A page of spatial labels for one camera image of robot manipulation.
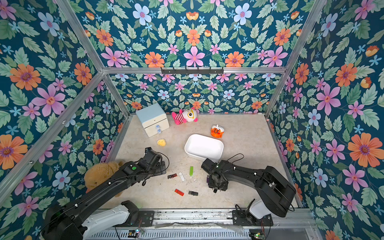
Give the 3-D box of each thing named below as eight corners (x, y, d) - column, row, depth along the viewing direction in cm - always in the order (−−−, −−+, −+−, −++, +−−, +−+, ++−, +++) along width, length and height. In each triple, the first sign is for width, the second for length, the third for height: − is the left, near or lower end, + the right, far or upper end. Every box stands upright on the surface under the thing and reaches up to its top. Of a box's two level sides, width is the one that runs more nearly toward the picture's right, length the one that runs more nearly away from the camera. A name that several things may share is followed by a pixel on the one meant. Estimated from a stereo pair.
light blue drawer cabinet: (150, 139, 107) (143, 125, 95) (142, 126, 115) (135, 111, 103) (171, 128, 113) (167, 114, 101) (162, 116, 121) (157, 102, 109)
